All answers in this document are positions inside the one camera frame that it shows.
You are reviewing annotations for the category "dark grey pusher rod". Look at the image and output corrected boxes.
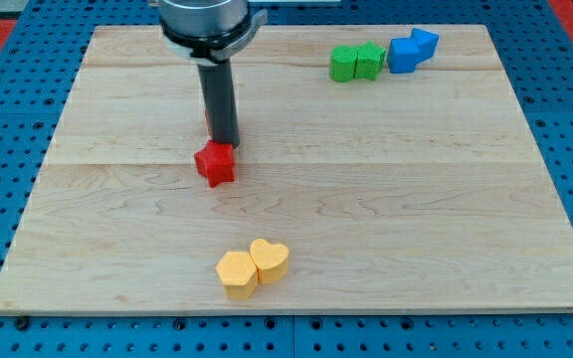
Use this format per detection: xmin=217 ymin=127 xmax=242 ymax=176
xmin=198 ymin=60 xmax=240 ymax=149

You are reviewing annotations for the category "green semicircle block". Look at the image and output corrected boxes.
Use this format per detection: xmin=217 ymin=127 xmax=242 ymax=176
xmin=329 ymin=46 xmax=358 ymax=83

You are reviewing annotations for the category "yellow heart block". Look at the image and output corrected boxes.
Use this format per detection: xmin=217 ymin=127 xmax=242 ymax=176
xmin=250 ymin=239 xmax=290 ymax=284

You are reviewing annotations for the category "wooden board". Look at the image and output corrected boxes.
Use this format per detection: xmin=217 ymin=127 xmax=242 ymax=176
xmin=0 ymin=25 xmax=573 ymax=316

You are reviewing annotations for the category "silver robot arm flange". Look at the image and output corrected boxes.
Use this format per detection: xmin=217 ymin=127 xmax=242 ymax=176
xmin=158 ymin=0 xmax=269 ymax=66

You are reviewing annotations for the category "green star block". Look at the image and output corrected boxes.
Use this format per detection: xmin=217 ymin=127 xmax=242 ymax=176
xmin=354 ymin=41 xmax=386 ymax=81

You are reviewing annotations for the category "yellow hexagon block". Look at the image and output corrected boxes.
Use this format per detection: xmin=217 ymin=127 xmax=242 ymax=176
xmin=216 ymin=251 xmax=259 ymax=300

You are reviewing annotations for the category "red star block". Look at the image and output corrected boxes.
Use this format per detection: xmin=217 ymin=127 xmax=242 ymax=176
xmin=194 ymin=140 xmax=235 ymax=188

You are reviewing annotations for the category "blue cube block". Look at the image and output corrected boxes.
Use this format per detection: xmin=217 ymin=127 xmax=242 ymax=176
xmin=387 ymin=38 xmax=421 ymax=74

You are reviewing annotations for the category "blue triangle block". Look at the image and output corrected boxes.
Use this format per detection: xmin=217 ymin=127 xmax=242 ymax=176
xmin=411 ymin=28 xmax=440 ymax=62

